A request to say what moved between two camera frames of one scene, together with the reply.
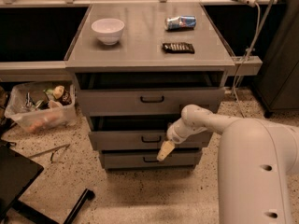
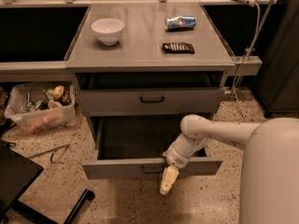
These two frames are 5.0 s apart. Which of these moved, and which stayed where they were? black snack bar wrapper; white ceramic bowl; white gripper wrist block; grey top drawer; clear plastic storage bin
Moved: white gripper wrist block
Stayed: white ceramic bowl; black snack bar wrapper; grey top drawer; clear plastic storage bin
